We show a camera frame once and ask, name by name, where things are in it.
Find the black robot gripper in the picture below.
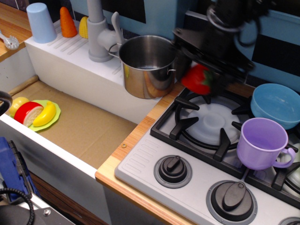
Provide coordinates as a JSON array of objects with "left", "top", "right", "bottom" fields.
[{"left": 172, "top": 22, "right": 255, "bottom": 96}]

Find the yellow toy lemon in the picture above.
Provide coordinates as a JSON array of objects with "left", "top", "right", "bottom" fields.
[{"left": 9, "top": 97, "right": 30, "bottom": 117}]

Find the purple plastic cup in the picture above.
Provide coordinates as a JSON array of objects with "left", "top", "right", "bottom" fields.
[{"left": 237, "top": 118, "right": 296, "bottom": 170}]

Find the yellow toy banana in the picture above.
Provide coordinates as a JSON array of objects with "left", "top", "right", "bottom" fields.
[{"left": 32, "top": 101, "right": 56, "bottom": 127}]

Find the small black stove knob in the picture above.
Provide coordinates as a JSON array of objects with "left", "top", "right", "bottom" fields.
[{"left": 154, "top": 155, "right": 193, "bottom": 189}]

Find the blue clamp device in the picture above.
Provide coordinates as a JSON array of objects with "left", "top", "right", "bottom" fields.
[{"left": 0, "top": 137, "right": 40, "bottom": 198}]

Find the black braided cable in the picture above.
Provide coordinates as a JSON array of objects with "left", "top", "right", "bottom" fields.
[{"left": 0, "top": 187, "right": 35, "bottom": 225}]

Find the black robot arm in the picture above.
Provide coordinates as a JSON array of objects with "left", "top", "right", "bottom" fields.
[{"left": 173, "top": 0, "right": 272, "bottom": 95}]

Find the stainless steel pot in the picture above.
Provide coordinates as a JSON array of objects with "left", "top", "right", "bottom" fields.
[{"left": 109, "top": 35, "right": 176, "bottom": 99}]

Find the red toy apple slice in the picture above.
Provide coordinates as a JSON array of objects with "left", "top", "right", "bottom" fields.
[{"left": 14, "top": 101, "right": 44, "bottom": 127}]

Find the light blue plastic cup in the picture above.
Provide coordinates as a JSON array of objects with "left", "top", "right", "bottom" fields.
[{"left": 26, "top": 2, "right": 57, "bottom": 44}]

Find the black stove grate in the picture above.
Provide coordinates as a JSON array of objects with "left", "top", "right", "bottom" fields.
[{"left": 150, "top": 90, "right": 253, "bottom": 179}]

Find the grey toy stove top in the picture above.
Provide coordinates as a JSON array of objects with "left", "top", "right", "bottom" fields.
[{"left": 114, "top": 82, "right": 300, "bottom": 225}]

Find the orange toy carrot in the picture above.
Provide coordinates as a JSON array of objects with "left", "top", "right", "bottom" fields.
[{"left": 60, "top": 7, "right": 77, "bottom": 38}]

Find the blue plastic bowl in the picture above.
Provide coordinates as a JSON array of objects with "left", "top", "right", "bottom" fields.
[{"left": 250, "top": 83, "right": 300, "bottom": 130}]

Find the red toy strawberry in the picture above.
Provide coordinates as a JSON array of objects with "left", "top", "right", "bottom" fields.
[{"left": 180, "top": 64, "right": 213, "bottom": 95}]

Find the brown cardboard sheet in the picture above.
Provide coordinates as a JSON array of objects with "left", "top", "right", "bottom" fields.
[{"left": 9, "top": 81, "right": 136, "bottom": 169}]

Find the grey toy faucet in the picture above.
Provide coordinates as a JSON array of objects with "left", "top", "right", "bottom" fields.
[{"left": 87, "top": 0, "right": 125, "bottom": 62}]

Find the white slotted spoon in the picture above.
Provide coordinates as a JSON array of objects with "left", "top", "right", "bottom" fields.
[{"left": 0, "top": 32, "right": 19, "bottom": 50}]

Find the green plastic plate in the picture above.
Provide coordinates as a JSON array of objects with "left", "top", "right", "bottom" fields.
[{"left": 8, "top": 97, "right": 61, "bottom": 131}]

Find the yellow toy corn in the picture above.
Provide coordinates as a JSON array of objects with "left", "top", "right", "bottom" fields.
[{"left": 78, "top": 16, "right": 88, "bottom": 39}]

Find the large black stove knob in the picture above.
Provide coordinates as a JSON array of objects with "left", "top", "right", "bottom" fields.
[{"left": 206, "top": 180, "right": 258, "bottom": 225}]

